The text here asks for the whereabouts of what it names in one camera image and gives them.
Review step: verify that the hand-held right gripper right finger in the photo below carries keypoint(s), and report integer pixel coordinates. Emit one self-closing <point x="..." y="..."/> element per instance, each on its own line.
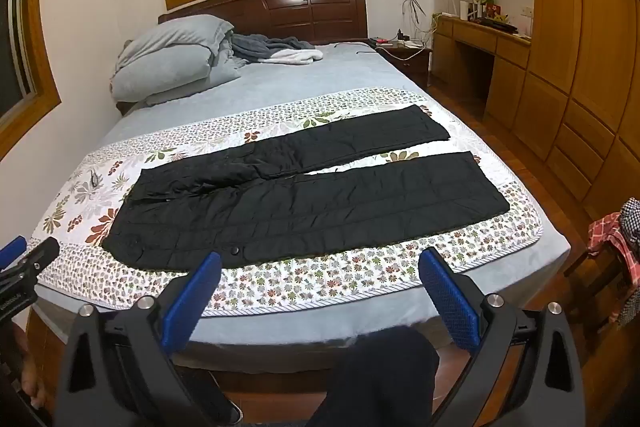
<point x="450" y="302"/>

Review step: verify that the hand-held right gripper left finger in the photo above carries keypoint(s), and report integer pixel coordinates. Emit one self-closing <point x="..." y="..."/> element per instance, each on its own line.
<point x="197" y="289"/>

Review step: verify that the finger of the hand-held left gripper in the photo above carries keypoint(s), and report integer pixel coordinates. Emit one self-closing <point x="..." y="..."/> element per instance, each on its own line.
<point x="36" y="257"/>
<point x="12" y="248"/>

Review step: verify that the black quilted jacket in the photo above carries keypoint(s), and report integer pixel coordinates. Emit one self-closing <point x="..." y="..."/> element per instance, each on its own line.
<point x="300" y="217"/>

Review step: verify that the person's bare foot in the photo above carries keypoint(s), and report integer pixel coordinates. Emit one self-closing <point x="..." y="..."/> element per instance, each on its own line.
<point x="31" y="384"/>

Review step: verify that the person's leg in dark trousers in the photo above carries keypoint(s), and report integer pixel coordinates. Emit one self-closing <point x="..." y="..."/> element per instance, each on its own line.
<point x="380" y="377"/>

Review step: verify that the floral quilted bedspread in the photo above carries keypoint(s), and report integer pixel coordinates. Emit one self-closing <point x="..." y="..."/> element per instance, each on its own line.
<point x="350" y="277"/>

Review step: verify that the wooden chair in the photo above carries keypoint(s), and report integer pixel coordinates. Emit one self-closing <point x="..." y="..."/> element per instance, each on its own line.
<point x="600" y="287"/>

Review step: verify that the red plaid cloth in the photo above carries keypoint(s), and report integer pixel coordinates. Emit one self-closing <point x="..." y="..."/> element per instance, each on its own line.
<point x="607" y="237"/>

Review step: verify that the wooden framed side window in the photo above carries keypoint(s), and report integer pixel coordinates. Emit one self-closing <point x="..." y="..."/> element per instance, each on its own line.
<point x="20" y="57"/>

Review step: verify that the black white checkered cloth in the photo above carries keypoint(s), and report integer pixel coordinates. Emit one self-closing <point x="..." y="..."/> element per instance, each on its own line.
<point x="631" y="227"/>

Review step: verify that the bed with light blue sheet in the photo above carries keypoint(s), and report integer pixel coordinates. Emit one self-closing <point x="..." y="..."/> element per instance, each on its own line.
<point x="300" y="77"/>

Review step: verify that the wooden desk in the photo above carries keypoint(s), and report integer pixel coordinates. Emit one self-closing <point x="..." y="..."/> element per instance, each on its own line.
<point x="505" y="72"/>

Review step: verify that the dark wooden nightstand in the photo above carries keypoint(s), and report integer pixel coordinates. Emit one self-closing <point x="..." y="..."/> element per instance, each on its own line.
<point x="410" y="62"/>

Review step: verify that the white fleece cloth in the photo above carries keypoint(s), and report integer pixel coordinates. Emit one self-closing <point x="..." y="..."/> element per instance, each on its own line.
<point x="295" y="57"/>

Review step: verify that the dark grey blanket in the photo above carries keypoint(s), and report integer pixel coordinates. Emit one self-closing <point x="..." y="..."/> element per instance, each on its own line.
<point x="265" y="44"/>

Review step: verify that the wooden wardrobe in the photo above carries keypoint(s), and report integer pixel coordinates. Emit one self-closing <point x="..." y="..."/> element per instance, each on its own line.
<point x="580" y="57"/>

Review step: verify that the black flat item on desk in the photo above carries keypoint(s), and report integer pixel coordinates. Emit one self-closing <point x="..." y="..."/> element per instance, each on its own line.
<point x="495" y="24"/>

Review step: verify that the dark wooden headboard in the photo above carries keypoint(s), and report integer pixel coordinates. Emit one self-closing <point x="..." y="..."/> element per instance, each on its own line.
<point x="300" y="9"/>

